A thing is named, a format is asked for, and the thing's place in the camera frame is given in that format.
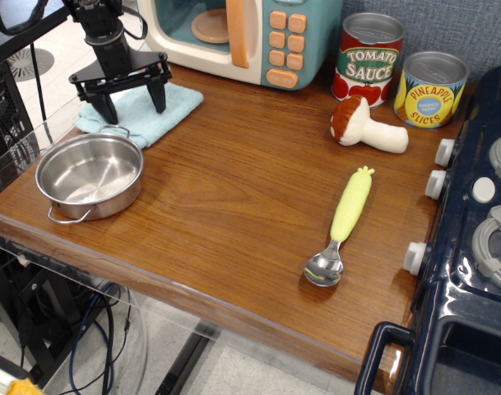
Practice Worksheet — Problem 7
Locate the white stove knob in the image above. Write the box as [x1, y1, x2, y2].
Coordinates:
[403, 242, 427, 276]
[425, 170, 447, 200]
[434, 138, 455, 168]

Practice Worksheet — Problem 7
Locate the light blue cloth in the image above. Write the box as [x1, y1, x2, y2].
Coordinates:
[75, 82, 203, 149]

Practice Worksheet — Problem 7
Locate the plush toy mushroom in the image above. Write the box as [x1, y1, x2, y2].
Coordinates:
[330, 95, 409, 154]

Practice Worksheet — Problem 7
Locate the stainless steel pot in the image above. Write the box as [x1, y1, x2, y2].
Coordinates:
[35, 125, 144, 225]

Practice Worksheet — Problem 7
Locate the toy microwave oven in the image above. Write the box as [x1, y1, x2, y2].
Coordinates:
[137, 0, 342, 91]

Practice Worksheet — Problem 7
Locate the black braided cable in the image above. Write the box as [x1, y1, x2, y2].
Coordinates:
[0, 0, 49, 37]

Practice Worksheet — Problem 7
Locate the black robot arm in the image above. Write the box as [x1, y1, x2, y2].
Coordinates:
[64, 1, 172, 124]

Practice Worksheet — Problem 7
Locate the yellow handled metal spoon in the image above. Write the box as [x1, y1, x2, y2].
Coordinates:
[304, 166, 374, 287]

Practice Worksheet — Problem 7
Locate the pineapple slices can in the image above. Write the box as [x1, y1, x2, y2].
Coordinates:
[394, 51, 470, 129]

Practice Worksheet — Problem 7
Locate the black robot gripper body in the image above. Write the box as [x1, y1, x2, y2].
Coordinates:
[68, 28, 172, 101]

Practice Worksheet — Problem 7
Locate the blue floor cable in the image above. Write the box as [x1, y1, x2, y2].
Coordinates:
[68, 287, 132, 395]

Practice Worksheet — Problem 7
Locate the dark blue toy stove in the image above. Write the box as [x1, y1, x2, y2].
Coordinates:
[355, 66, 501, 394]

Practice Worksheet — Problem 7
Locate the tomato sauce can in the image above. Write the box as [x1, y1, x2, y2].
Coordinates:
[332, 12, 405, 108]

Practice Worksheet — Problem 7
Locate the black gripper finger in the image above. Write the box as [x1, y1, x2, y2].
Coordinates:
[87, 92, 118, 124]
[146, 79, 167, 114]

